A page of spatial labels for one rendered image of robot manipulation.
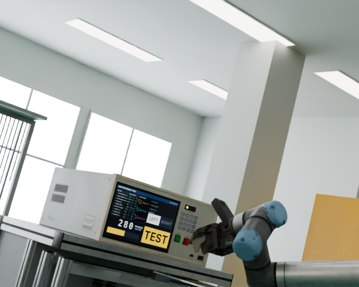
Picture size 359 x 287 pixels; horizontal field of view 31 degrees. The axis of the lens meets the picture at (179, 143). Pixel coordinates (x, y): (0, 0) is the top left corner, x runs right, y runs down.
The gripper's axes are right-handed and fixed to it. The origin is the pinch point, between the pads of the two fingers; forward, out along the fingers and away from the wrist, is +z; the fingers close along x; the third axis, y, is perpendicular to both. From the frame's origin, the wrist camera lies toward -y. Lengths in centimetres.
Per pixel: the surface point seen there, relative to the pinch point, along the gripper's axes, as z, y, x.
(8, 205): 321, -145, 101
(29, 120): 291, -211, 97
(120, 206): 4.9, -6.5, -24.5
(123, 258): 8.3, 7.7, -20.7
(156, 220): 5.2, -5.6, -10.1
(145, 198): 2.9, -10.7, -16.5
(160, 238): 7.4, -1.0, -6.8
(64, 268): 9.5, 14.0, -40.1
